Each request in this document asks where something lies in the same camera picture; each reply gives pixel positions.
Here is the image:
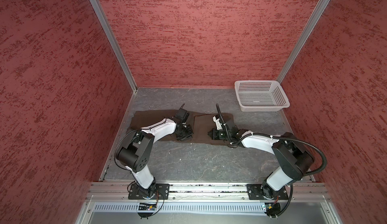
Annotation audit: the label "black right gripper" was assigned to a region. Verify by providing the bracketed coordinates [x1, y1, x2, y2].
[207, 128, 231, 140]

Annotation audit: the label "brown corduroy trousers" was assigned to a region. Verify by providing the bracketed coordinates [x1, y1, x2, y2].
[126, 110, 228, 146]

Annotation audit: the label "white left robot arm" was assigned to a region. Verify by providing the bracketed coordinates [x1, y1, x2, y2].
[114, 118, 193, 199]

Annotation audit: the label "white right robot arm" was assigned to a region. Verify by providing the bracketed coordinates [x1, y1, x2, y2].
[208, 127, 314, 199]

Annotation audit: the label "white perforated plastic basket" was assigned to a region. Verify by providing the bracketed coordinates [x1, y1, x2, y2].
[234, 80, 290, 112]

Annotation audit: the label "right small circuit board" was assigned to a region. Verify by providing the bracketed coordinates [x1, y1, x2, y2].
[265, 203, 281, 216]

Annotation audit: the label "small circuit board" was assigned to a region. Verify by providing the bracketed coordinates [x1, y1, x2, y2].
[138, 202, 158, 212]
[265, 203, 281, 216]

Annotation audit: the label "left small circuit board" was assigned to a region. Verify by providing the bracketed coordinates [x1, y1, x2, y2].
[138, 202, 158, 212]

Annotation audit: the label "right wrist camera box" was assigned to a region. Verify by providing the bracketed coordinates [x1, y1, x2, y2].
[213, 114, 235, 130]

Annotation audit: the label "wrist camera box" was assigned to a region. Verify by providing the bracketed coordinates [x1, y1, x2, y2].
[175, 108, 189, 124]
[213, 114, 235, 130]

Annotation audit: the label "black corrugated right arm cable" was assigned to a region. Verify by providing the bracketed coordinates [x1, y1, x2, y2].
[215, 103, 328, 217]

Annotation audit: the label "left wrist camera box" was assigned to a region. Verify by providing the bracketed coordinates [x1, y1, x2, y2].
[175, 108, 189, 124]

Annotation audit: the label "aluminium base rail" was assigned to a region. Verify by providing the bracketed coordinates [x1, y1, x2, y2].
[85, 181, 332, 203]

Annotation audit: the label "white slotted cable duct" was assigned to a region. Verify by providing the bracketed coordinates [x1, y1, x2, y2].
[93, 202, 266, 215]

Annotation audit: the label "aluminium left corner post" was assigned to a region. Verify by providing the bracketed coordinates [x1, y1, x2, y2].
[89, 0, 138, 93]

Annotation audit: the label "aluminium corner post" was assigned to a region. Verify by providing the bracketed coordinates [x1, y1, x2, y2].
[276, 0, 331, 83]
[89, 0, 138, 93]

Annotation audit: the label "aluminium right corner post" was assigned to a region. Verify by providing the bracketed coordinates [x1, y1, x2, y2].
[276, 0, 331, 83]

